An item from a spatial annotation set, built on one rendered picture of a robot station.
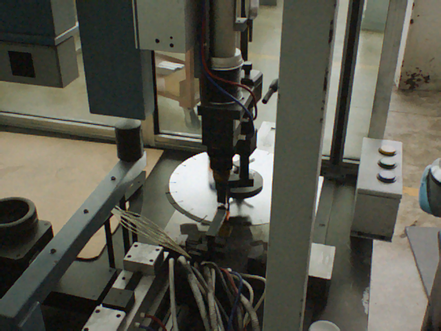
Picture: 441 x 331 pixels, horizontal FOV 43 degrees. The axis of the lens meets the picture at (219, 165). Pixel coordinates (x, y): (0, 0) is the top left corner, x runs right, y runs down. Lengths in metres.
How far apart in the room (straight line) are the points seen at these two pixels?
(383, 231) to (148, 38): 0.84
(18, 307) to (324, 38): 0.64
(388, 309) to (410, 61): 2.35
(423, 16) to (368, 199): 2.92
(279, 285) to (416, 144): 3.11
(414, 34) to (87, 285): 3.43
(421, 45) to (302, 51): 3.89
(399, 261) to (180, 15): 1.97
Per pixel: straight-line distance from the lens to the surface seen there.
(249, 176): 1.21
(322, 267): 1.29
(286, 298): 0.59
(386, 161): 1.55
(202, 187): 1.30
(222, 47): 0.97
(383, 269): 2.61
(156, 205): 1.60
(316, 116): 0.47
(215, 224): 1.13
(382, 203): 1.45
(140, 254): 1.21
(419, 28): 4.28
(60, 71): 1.12
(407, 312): 2.44
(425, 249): 2.74
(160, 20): 0.92
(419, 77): 4.41
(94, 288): 1.24
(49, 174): 1.79
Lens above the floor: 1.66
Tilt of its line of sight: 31 degrees down
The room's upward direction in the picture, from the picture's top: straight up
